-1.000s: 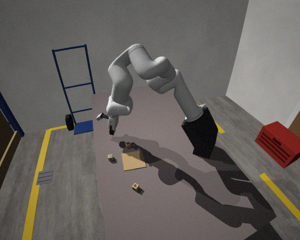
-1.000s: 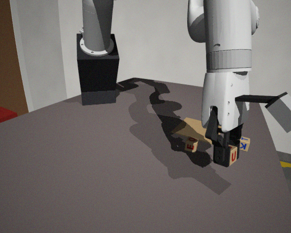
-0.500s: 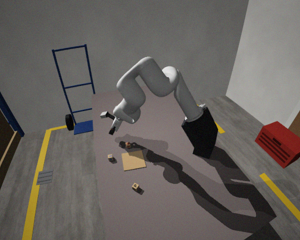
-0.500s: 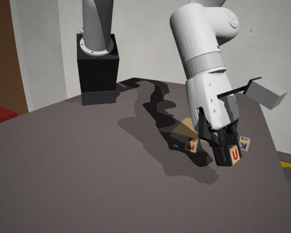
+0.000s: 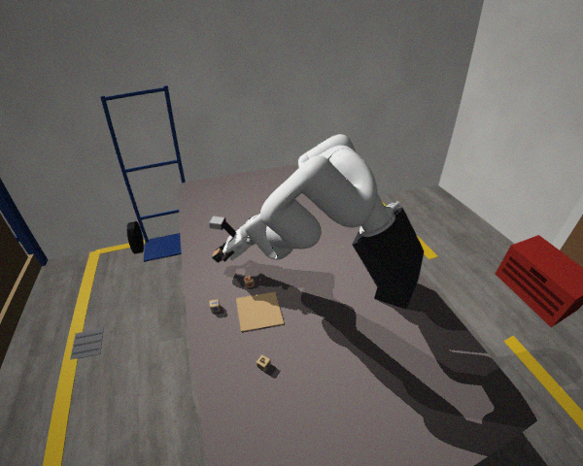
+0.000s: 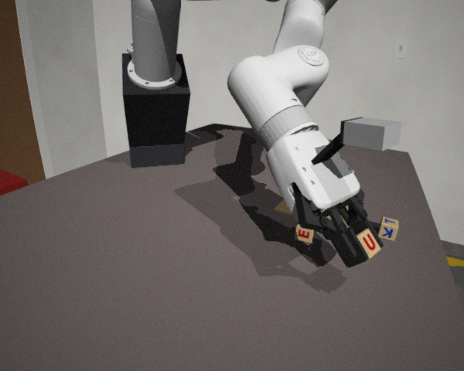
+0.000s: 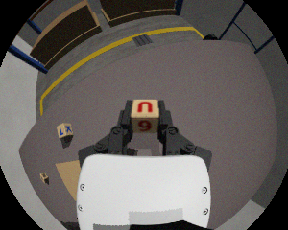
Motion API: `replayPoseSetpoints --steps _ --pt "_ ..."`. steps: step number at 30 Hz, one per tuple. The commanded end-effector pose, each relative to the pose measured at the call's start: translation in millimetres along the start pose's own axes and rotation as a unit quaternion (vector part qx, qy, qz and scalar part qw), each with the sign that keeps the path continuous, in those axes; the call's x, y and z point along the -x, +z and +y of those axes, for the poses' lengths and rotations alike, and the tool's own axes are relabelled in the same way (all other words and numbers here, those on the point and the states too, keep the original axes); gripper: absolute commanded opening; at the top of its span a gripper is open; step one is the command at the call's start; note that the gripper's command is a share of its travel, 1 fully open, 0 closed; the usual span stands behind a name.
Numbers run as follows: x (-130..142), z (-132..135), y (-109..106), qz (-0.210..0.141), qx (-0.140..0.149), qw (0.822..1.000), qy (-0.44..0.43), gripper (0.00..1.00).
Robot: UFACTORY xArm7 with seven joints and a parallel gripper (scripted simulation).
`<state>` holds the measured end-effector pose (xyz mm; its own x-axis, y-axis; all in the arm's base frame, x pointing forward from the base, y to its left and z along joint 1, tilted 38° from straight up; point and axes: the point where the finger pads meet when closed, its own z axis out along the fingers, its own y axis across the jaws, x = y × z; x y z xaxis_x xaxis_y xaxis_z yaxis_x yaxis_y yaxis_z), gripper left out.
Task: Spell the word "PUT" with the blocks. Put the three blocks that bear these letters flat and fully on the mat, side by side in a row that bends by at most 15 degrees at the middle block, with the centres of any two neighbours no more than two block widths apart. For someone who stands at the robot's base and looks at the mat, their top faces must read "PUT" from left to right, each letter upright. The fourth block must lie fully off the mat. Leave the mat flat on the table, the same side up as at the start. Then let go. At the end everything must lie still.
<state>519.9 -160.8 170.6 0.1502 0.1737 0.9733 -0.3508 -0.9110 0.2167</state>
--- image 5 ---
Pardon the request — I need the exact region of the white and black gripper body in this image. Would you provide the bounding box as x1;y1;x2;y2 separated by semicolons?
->
223;226;252;260

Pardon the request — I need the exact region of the tan flat mat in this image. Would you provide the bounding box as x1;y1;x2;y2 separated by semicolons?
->
236;292;284;332

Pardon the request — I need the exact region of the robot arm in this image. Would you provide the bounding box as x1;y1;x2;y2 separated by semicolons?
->
241;134;400;260

